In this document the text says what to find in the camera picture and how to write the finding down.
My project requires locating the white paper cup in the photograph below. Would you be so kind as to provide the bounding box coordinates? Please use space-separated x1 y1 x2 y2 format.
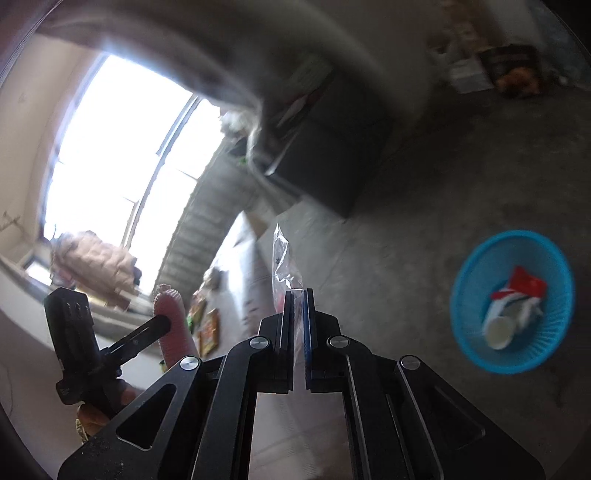
483 316 516 350

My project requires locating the blue plastic mesh basket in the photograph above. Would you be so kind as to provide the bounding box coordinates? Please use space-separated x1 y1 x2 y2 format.
450 230 575 375

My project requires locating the person's left hand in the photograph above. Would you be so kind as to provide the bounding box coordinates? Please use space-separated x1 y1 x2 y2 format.
75 385 141 443

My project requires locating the red and pink snack wrapper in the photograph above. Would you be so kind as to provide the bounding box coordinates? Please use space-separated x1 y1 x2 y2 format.
487 266 548 321

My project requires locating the pink hanging jacket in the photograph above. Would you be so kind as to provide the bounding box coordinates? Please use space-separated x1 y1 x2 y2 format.
50 231 138 299

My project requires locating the balcony metal railing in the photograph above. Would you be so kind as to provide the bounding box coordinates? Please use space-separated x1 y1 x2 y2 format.
156 139 256 300

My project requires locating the dark grey cabinet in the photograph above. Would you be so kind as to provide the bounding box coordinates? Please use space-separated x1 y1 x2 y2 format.
266 73 394 218

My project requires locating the clear plastic storage box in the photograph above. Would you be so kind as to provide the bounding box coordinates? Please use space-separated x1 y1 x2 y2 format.
449 57 494 94

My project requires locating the black bread bag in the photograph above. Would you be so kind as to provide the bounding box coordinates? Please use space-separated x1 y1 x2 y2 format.
477 44 544 99

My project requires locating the orange red snack packet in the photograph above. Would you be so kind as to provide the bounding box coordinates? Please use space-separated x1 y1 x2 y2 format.
197 309 221 357

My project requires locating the clear plastic wrapper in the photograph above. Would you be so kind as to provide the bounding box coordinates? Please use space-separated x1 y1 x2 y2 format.
271 224 304 313

